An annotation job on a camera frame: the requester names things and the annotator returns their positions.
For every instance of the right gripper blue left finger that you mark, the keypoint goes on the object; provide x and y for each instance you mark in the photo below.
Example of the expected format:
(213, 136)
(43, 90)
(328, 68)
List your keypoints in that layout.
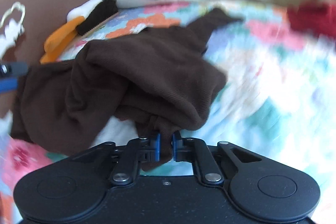
(132, 156)

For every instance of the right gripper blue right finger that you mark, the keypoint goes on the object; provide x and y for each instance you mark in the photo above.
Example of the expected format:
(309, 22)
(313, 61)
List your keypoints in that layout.
(196, 152)

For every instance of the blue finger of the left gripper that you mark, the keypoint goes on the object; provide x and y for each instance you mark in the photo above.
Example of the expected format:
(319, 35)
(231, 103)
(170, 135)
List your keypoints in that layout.
(13, 70)
(8, 84)

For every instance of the dark brown sweater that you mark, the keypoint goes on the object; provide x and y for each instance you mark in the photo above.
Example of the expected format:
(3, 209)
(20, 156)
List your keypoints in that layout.
(157, 78)

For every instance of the white orange goose plush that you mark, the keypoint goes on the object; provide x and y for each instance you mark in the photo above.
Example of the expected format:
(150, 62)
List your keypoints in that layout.
(59, 40)

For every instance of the floral quilted bedspread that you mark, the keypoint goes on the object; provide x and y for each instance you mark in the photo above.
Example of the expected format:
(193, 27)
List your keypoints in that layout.
(279, 100)

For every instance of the red garment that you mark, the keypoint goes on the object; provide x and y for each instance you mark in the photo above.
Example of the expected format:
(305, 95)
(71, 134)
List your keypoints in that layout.
(315, 16)

